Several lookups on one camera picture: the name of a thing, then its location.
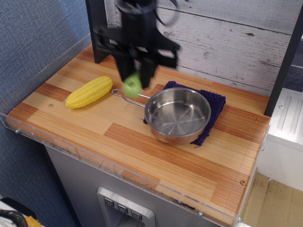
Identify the black braided cable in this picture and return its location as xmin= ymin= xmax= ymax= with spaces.
xmin=0 ymin=209 xmax=28 ymax=227

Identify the stainless steel saucepan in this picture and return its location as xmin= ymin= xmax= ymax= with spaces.
xmin=112 ymin=87 xmax=211 ymax=145

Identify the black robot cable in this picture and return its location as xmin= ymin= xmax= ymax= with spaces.
xmin=155 ymin=0 xmax=179 ymax=26

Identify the dark shelf post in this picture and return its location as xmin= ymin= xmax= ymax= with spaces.
xmin=85 ymin=0 xmax=109 ymax=64
xmin=264 ymin=6 xmax=303 ymax=117

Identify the dark right shelf post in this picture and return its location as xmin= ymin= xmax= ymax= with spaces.
xmin=264 ymin=6 xmax=303 ymax=117

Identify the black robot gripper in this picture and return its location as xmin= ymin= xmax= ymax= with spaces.
xmin=102 ymin=9 xmax=180 ymax=88

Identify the yellow plastic corn cob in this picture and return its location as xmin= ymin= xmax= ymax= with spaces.
xmin=65 ymin=76 xmax=113 ymax=109

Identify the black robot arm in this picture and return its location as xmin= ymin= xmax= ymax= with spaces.
xmin=94 ymin=0 xmax=180 ymax=88

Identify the dark left shelf post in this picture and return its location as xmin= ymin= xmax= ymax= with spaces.
xmin=85 ymin=0 xmax=109 ymax=64

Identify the purple cloth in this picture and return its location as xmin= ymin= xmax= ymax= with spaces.
xmin=144 ymin=81 xmax=226 ymax=146

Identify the silver ice dispenser panel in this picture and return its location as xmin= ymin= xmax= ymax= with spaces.
xmin=97 ymin=186 xmax=156 ymax=227

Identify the white grooved side counter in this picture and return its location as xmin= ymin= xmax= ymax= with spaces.
xmin=256 ymin=88 xmax=303 ymax=191

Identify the yellow object bottom left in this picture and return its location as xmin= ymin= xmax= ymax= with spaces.
xmin=25 ymin=216 xmax=43 ymax=227

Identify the grey toy fridge cabinet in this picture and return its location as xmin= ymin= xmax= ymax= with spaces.
xmin=46 ymin=147 xmax=216 ymax=227

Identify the green handled grey spatula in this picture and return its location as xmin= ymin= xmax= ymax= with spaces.
xmin=123 ymin=71 xmax=142 ymax=98

